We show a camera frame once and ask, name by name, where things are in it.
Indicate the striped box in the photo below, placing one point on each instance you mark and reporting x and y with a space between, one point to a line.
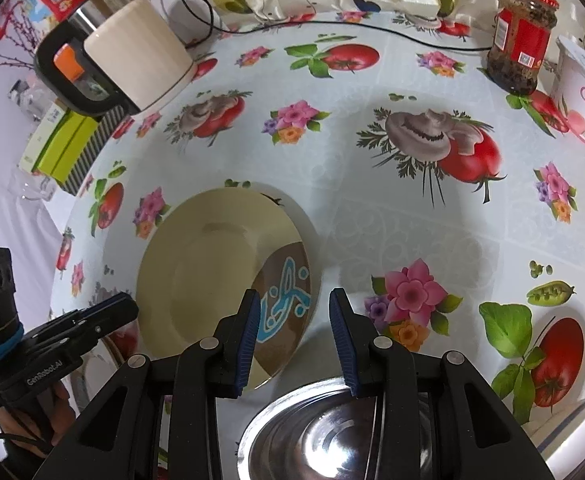
90 157

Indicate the person's left hand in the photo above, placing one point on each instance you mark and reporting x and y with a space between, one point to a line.
62 399

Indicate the cream electric kettle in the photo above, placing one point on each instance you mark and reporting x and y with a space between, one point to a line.
137 55

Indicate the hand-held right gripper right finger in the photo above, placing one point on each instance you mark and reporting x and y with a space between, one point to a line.
340 340

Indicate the printed vegetable tablecloth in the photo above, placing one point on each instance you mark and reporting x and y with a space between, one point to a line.
352 240

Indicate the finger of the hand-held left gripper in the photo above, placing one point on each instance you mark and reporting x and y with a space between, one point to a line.
115 310

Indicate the glass jar with red lid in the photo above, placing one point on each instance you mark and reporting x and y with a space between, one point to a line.
517 35

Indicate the green box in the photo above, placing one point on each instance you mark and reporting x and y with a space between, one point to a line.
67 145

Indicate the cream plate with brown pattern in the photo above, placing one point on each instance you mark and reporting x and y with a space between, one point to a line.
197 270

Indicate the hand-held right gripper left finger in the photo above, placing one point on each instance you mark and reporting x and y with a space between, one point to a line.
250 340

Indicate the stainless steel bowl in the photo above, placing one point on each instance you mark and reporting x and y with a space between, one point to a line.
322 435

